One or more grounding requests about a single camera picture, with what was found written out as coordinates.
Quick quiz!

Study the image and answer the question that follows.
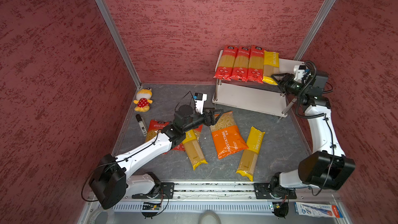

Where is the yellow spaghetti bag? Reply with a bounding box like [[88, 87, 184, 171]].
[[262, 51, 279, 86], [181, 129, 207, 171], [236, 127, 265, 181]]

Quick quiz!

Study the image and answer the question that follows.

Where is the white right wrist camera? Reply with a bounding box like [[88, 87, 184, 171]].
[[293, 65, 310, 83]]

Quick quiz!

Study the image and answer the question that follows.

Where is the orange macaroni bag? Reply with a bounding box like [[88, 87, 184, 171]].
[[210, 112, 248, 160]]

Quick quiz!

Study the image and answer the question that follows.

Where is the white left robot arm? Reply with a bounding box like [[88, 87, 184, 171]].
[[85, 105, 224, 209]]

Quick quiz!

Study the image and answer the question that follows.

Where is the right aluminium corner post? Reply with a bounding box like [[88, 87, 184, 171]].
[[293, 0, 336, 61]]

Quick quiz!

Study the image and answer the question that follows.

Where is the red spaghetti bag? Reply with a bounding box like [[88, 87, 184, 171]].
[[230, 46, 251, 82], [214, 45, 238, 81], [247, 45, 264, 84]]

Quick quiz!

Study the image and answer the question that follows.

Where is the blue white box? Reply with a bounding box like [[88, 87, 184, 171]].
[[294, 202, 344, 218]]

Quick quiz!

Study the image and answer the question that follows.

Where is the red macaroni bag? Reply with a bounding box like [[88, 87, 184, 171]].
[[173, 125, 203, 151], [145, 120, 170, 142]]

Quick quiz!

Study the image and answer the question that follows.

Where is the aluminium corner post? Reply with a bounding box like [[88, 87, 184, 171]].
[[293, 0, 336, 61], [95, 0, 142, 89]]

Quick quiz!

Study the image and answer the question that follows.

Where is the left aluminium corner post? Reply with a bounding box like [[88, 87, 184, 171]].
[[95, 0, 142, 89]]

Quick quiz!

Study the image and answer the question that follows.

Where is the yellow plush toy red dress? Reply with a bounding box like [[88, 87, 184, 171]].
[[133, 88, 153, 113]]

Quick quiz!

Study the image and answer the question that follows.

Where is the grey marker pen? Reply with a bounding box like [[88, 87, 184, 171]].
[[135, 114, 148, 137]]

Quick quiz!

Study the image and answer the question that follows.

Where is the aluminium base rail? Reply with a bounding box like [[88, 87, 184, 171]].
[[78, 181, 351, 224]]

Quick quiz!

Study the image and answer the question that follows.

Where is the white two-tier metal shelf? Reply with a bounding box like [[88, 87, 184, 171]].
[[212, 49, 314, 118]]

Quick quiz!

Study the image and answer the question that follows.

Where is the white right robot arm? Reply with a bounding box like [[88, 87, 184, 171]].
[[255, 65, 356, 199]]

